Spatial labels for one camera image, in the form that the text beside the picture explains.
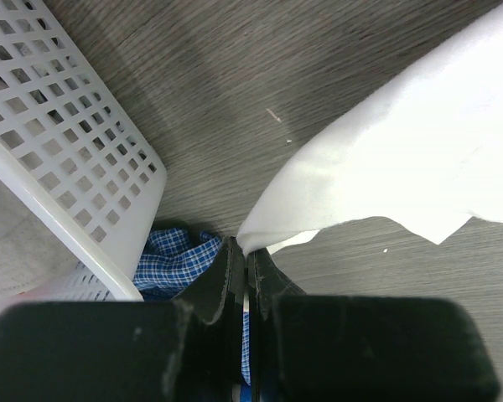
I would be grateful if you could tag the white plastic basket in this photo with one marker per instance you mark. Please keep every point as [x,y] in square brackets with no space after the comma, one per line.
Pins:
[79,184]

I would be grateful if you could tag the white t shirt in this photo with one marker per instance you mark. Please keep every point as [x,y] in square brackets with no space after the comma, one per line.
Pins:
[425,150]

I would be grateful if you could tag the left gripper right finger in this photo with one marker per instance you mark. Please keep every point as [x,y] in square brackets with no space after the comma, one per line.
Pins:
[361,348]

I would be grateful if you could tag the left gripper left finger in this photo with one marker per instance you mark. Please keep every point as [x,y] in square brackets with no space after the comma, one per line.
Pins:
[101,351]

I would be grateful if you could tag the blue checkered cloth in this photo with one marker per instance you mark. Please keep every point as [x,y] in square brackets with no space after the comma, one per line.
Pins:
[172,259]

